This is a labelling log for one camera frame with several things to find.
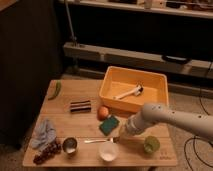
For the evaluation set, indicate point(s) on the orange peach fruit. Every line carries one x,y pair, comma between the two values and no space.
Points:
102,113

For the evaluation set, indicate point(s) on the yellow plastic bin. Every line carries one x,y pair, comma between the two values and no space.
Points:
128,89

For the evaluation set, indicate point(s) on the white bowl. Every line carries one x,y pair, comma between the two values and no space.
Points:
108,151

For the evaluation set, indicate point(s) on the dark grape bunch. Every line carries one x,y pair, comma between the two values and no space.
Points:
49,152

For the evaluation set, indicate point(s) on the green cup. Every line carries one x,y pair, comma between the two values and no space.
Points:
151,144

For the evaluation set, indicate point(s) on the blue cloth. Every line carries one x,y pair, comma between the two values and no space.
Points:
45,134

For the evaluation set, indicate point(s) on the dark striped block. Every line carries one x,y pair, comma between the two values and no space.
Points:
81,106

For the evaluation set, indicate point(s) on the white dish brush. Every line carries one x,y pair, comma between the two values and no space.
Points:
135,91

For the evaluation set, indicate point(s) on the grey shelf unit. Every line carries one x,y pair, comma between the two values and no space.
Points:
134,59

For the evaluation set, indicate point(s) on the black handle on shelf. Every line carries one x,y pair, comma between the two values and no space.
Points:
175,60

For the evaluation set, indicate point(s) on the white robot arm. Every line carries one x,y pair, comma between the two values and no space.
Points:
151,114

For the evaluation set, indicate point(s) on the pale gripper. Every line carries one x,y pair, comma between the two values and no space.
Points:
122,134

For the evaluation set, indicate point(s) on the green sponge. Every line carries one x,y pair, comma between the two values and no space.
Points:
108,125

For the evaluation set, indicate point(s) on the small metal cup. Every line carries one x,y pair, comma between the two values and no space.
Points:
69,145

